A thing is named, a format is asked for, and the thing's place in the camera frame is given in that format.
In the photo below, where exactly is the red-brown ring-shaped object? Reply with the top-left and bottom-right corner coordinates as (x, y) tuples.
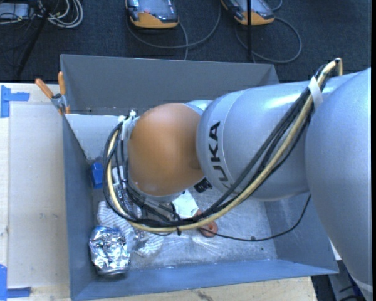
(195, 209), (219, 239)

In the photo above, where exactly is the blue box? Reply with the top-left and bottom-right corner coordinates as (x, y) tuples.
(90, 162), (105, 190)

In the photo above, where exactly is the grey metal bin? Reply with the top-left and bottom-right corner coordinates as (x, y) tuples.
(59, 54), (340, 301)

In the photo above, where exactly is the black cylinder on white bracket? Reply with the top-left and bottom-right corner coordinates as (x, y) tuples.
(171, 178), (213, 219)

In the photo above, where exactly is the pale flat board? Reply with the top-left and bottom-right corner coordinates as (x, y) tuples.
(6, 100), (70, 290)

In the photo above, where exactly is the clear plastic bag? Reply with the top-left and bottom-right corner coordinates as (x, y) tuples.
(164, 229), (230, 257)

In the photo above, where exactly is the crushed silver can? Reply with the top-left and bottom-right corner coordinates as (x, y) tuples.
(87, 224), (132, 277)

